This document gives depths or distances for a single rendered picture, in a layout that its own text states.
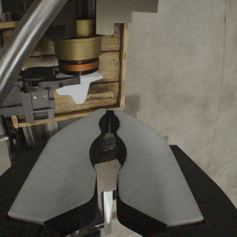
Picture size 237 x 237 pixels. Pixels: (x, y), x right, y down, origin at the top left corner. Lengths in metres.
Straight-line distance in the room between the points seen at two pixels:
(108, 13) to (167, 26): 1.44
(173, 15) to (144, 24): 0.29
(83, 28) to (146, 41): 1.36
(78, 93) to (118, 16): 0.15
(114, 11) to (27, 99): 0.20
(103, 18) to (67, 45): 0.07
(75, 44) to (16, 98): 0.14
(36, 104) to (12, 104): 0.05
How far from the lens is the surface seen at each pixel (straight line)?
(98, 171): 0.69
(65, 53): 0.32
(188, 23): 1.90
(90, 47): 0.32
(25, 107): 0.34
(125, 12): 0.33
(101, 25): 0.33
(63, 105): 0.60
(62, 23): 0.28
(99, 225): 1.12
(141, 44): 1.64
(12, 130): 1.03
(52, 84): 0.31
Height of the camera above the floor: 1.42
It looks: 52 degrees down
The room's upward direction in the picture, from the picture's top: 144 degrees clockwise
